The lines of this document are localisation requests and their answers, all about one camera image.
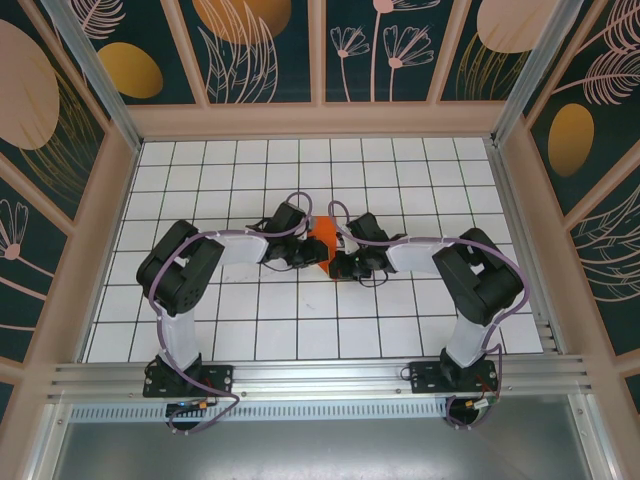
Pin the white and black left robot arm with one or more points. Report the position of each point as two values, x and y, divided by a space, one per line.
242 250

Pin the white grid table mat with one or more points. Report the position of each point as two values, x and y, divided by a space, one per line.
250 175

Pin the long aluminium mounting rail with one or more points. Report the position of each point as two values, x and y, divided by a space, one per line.
320 375

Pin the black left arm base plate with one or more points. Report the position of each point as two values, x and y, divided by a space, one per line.
220 381

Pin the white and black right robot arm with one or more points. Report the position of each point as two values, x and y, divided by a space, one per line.
415 255

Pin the aluminium frame post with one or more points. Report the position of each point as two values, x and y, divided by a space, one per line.
530 70
100 85

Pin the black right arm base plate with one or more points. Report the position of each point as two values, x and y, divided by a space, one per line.
425 377

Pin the grey metal sheet panel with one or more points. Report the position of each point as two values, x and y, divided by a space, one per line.
320 450

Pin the aluminium side rail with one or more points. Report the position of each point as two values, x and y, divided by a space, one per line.
520 240

